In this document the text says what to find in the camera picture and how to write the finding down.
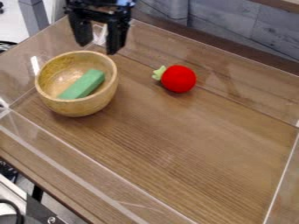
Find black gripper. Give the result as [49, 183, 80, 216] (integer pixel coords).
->
[65, 0, 135, 55]

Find brown wooden bowl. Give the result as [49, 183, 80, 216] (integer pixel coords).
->
[34, 51, 119, 117]

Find green rectangular stick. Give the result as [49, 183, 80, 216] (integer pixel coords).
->
[57, 69, 105, 100]

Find red plush tomato toy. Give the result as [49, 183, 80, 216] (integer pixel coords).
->
[152, 65, 196, 93]

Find clear acrylic tray walls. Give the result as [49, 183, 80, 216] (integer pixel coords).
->
[0, 17, 299, 224]

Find black table leg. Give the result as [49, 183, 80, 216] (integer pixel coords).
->
[32, 185, 42, 202]

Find grey post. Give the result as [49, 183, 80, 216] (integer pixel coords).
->
[17, 0, 49, 36]

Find black metal bracket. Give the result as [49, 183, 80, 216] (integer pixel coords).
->
[22, 196, 66, 224]

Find black cable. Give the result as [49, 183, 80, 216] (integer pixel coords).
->
[0, 199, 25, 224]

